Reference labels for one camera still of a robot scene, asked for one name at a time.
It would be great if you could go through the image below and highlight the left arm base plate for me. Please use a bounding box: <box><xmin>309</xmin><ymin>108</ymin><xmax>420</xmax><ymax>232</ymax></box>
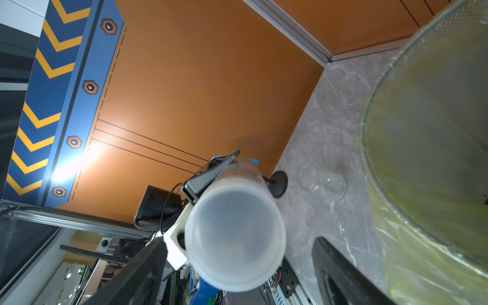
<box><xmin>267</xmin><ymin>258</ymin><xmax>299</xmax><ymax>304</ymax></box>

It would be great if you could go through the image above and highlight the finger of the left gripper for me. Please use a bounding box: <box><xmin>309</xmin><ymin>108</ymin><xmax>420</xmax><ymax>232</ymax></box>
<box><xmin>182</xmin><ymin>150</ymin><xmax>240</xmax><ymax>202</ymax></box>

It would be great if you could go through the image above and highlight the mesh trash bin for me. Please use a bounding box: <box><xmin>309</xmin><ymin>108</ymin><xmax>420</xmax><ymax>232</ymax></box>
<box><xmin>358</xmin><ymin>1</ymin><xmax>487</xmax><ymax>272</ymax></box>

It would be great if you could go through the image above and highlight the glass jar with tea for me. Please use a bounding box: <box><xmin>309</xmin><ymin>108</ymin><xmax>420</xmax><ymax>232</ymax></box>
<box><xmin>297</xmin><ymin>162</ymin><xmax>347</xmax><ymax>202</ymax></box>

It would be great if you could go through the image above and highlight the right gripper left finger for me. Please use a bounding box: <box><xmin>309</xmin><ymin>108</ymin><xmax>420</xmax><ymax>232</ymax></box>
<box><xmin>85</xmin><ymin>237</ymin><xmax>168</xmax><ymax>304</ymax></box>

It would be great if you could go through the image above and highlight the tall jar with clear lid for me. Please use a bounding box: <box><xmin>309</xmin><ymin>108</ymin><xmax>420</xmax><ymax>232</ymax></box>
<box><xmin>185</xmin><ymin>158</ymin><xmax>287</xmax><ymax>292</ymax></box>

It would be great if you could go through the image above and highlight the yellow trash bag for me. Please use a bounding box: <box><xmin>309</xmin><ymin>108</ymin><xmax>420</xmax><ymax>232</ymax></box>
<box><xmin>356</xmin><ymin>0</ymin><xmax>488</xmax><ymax>305</ymax></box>

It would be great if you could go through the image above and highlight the aluminium front rail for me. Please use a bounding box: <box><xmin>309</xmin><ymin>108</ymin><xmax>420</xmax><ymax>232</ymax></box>
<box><xmin>263</xmin><ymin>258</ymin><xmax>315</xmax><ymax>305</ymax></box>

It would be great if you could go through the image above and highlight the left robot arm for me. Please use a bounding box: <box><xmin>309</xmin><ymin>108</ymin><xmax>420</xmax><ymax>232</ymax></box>
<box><xmin>133</xmin><ymin>150</ymin><xmax>240</xmax><ymax>232</ymax></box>

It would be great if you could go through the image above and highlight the black microphone stand base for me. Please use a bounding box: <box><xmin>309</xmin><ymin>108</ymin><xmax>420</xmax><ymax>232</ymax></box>
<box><xmin>263</xmin><ymin>170</ymin><xmax>288</xmax><ymax>199</ymax></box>

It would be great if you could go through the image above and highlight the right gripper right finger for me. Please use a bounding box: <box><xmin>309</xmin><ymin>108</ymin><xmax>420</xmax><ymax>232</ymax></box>
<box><xmin>311</xmin><ymin>236</ymin><xmax>394</xmax><ymax>304</ymax></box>

